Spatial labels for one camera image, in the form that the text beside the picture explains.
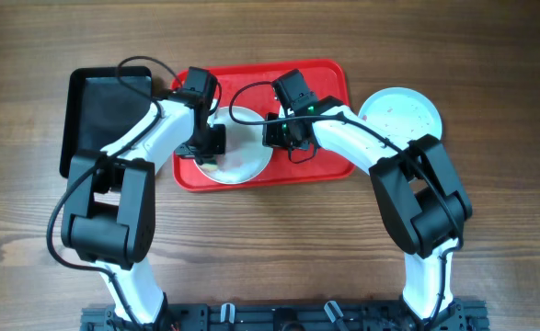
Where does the green yellow sponge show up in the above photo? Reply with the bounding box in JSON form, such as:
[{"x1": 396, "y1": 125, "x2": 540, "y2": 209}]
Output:
[{"x1": 199, "y1": 157, "x2": 218, "y2": 171}]

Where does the white plate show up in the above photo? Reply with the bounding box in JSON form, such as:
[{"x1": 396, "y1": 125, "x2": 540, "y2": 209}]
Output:
[{"x1": 197, "y1": 107, "x2": 273, "y2": 185}]

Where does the light green plate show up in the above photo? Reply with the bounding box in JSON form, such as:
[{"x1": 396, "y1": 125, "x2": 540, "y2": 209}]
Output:
[{"x1": 358, "y1": 87, "x2": 443, "y2": 142}]

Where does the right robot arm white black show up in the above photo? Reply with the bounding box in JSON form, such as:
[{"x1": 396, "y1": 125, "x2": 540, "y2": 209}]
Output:
[{"x1": 267, "y1": 69, "x2": 472, "y2": 330}]

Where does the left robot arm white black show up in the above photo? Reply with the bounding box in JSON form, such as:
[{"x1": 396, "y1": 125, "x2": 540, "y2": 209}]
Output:
[{"x1": 47, "y1": 67, "x2": 225, "y2": 330}]

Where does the red plastic tray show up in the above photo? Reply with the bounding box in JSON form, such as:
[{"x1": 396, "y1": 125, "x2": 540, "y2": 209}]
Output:
[{"x1": 172, "y1": 59, "x2": 355, "y2": 192}]

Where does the black plastic tray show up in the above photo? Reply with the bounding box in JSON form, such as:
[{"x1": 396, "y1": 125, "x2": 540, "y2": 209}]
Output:
[{"x1": 59, "y1": 66, "x2": 152, "y2": 177}]

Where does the black mounting rail base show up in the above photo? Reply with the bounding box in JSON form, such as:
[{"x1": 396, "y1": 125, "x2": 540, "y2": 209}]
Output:
[{"x1": 79, "y1": 299, "x2": 490, "y2": 331}]

